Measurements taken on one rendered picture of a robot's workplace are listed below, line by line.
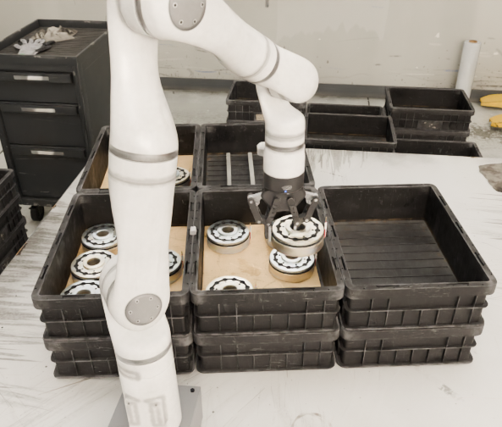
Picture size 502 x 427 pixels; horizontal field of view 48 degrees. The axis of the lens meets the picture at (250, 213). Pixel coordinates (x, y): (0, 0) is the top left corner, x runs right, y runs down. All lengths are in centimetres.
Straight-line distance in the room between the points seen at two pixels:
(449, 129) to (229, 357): 200
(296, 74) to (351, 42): 359
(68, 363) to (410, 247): 82
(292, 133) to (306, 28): 351
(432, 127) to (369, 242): 157
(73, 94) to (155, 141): 197
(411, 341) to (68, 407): 71
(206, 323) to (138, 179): 48
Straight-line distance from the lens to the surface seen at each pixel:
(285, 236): 109
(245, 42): 80
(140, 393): 97
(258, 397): 121
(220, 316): 113
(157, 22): 68
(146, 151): 73
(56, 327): 120
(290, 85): 91
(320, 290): 110
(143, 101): 74
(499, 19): 461
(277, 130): 97
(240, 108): 287
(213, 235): 136
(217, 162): 175
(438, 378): 130
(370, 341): 123
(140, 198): 76
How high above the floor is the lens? 164
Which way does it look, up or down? 33 degrees down
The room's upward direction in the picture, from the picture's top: straight up
